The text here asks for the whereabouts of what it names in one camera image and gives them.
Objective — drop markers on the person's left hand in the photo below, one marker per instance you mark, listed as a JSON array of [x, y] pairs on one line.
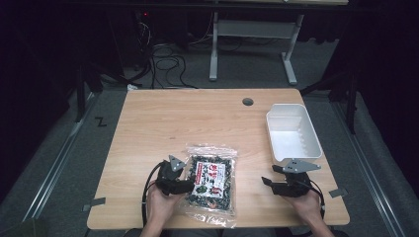
[[162, 205]]

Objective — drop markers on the white plastic bin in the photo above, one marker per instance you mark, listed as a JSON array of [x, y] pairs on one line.
[[291, 141]]

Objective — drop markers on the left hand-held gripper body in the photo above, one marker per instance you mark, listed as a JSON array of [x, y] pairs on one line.
[[168, 174]]

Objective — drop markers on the grey tape piece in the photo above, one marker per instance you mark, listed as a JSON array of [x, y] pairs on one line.
[[338, 192], [95, 203]]

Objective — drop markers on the metal floor rail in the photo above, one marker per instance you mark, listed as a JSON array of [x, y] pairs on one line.
[[365, 158], [56, 164]]

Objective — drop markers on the clear snack bag red label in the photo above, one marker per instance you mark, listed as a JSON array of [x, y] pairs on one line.
[[210, 184]]

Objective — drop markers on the black metal stand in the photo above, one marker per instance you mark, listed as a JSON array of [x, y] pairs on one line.
[[80, 95], [351, 98]]

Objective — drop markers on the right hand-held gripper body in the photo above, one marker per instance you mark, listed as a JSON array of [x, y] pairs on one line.
[[298, 181]]

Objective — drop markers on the white desk frame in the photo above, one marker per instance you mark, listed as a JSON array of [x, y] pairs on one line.
[[253, 29]]

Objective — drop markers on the person's right hand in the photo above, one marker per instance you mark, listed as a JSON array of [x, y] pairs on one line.
[[307, 205]]

